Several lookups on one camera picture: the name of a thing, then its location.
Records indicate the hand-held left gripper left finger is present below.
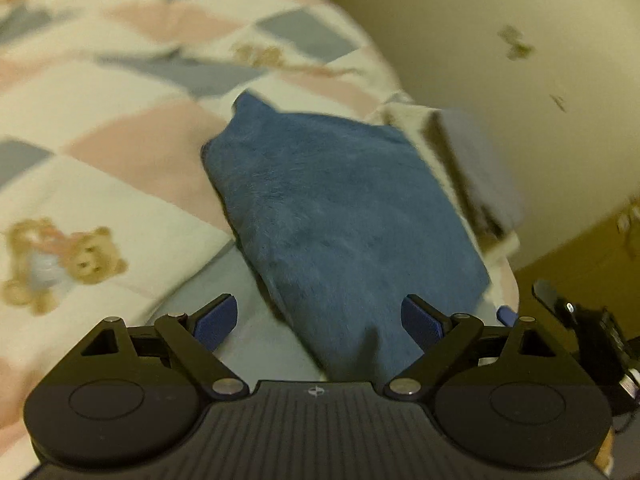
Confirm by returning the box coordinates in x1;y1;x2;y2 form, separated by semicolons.
80;294;250;401

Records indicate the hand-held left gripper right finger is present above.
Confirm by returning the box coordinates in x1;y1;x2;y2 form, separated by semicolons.
383;294;564;401

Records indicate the patchwork teddy bear quilt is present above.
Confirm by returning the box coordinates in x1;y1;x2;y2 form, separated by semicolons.
0;0;524;461

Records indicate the blue fuzzy cloth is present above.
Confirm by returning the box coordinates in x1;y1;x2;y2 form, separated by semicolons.
200;88;494;384

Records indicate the grey folded cloth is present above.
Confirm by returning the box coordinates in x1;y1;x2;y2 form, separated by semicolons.
439;107;527;227

